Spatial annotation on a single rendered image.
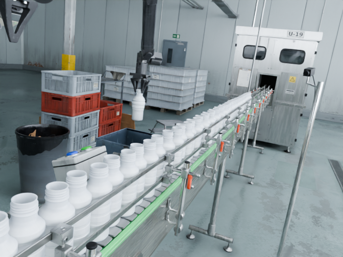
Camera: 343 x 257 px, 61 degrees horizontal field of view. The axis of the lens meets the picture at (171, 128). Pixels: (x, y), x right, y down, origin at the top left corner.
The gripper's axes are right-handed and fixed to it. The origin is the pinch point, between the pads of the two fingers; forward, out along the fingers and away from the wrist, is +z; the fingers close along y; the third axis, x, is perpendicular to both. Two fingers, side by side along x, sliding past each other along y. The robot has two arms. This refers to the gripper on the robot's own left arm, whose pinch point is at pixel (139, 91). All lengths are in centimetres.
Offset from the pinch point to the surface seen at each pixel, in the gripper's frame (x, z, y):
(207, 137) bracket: 13.9, 14.4, -43.3
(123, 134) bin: -14.0, 28.8, 15.2
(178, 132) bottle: 44, 8, -40
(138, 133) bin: -17.5, 26.8, 7.1
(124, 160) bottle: 78, 10, -39
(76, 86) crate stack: -114, 15, 135
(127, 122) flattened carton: -244, 70, 143
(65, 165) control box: 79, 15, -22
